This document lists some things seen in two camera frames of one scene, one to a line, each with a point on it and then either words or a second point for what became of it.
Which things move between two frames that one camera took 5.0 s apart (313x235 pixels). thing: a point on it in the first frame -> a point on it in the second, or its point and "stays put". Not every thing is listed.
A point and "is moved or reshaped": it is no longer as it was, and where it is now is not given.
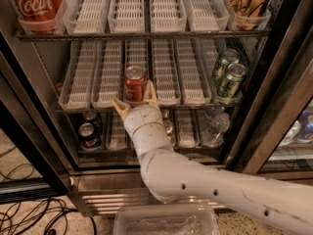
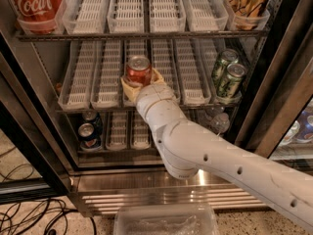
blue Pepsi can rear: [95, 118] stays put
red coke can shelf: [135, 85] is moved or reshaped
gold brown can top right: [249, 3] stays put
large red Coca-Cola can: [36, 7] stays put
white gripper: [143, 116] -> [154, 94]
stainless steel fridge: [232, 67] stays put
